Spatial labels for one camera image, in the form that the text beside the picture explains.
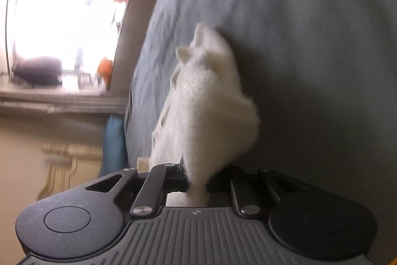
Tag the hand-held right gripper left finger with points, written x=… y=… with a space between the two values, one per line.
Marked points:
x=178 y=177

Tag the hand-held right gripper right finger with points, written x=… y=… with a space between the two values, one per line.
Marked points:
x=218 y=182

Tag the cream fleece sweater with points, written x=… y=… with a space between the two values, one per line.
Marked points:
x=204 y=103

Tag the teal pillow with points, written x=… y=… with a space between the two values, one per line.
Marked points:
x=113 y=144

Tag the cream carved headboard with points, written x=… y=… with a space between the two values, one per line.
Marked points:
x=62 y=165

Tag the orange bag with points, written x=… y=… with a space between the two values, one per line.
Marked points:
x=105 y=68

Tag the beige curtain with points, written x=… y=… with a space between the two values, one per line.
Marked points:
x=62 y=102

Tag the grey bed blanket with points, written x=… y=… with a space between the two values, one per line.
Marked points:
x=294 y=50

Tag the dark hanging bag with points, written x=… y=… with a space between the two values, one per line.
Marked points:
x=38 y=71

